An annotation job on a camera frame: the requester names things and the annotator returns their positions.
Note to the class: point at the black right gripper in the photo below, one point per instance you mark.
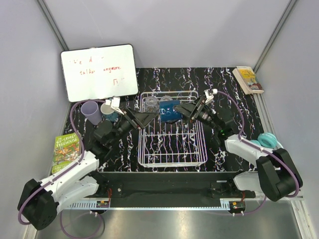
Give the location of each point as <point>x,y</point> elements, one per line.
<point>187,109</point>

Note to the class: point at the white dry-erase board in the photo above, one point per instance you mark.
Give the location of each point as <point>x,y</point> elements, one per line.
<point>99,73</point>

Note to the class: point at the lavender plastic cup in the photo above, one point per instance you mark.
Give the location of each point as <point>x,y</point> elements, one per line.
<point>91,111</point>

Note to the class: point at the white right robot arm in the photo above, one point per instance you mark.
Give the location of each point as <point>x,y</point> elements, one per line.
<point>276,176</point>

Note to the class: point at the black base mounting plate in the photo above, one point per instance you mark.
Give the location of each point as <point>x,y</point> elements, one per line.
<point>214,184</point>

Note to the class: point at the teal floral ceramic mug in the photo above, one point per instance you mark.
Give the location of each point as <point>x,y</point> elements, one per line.
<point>108,113</point>

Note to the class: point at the green treehouse book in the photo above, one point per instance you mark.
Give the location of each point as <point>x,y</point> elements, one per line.
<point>66,150</point>

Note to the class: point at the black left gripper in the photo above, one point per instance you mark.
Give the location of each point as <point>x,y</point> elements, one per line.
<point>138,120</point>

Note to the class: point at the white wire dish rack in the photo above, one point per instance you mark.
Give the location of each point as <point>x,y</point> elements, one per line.
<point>177,144</point>

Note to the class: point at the yellow paperback book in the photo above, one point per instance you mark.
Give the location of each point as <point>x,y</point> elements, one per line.
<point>247,80</point>

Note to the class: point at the dark blue ceramic mug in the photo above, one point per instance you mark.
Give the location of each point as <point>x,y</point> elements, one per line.
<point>167,112</point>

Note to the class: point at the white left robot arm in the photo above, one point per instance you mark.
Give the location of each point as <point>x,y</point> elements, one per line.
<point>41,201</point>

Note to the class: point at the aluminium front rail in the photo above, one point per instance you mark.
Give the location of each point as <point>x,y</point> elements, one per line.
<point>155,202</point>

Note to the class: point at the clear glass cup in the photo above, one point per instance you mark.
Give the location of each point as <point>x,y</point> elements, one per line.
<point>152,105</point>
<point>166,98</point>

